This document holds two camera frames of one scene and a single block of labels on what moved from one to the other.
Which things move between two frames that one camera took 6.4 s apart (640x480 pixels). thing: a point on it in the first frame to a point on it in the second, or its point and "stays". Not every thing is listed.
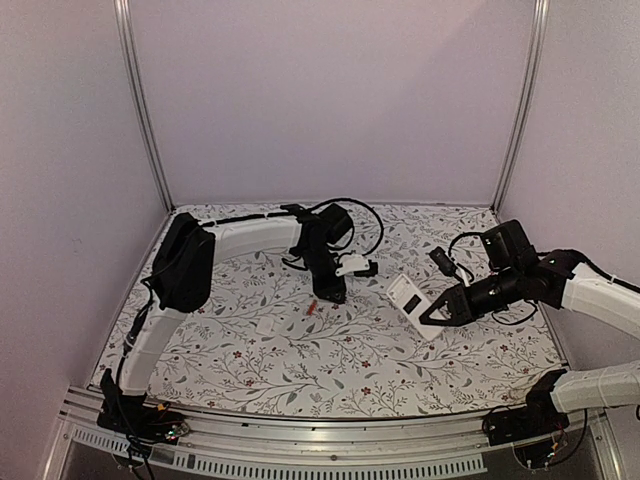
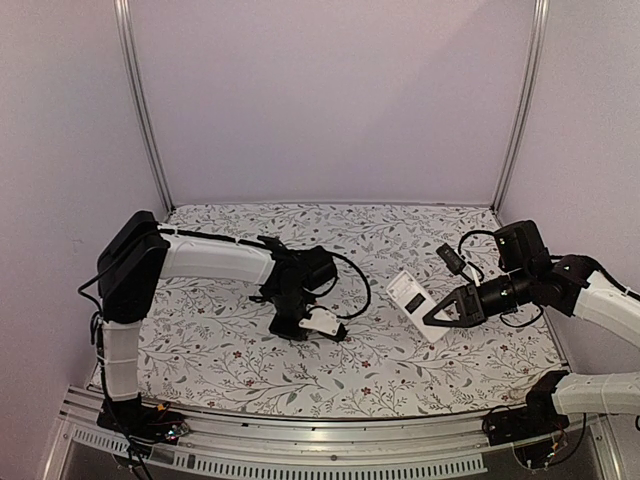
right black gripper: (461, 309) stays
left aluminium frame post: (123, 28) stays
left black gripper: (323, 290) to (282, 331)
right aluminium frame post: (532, 98) stays
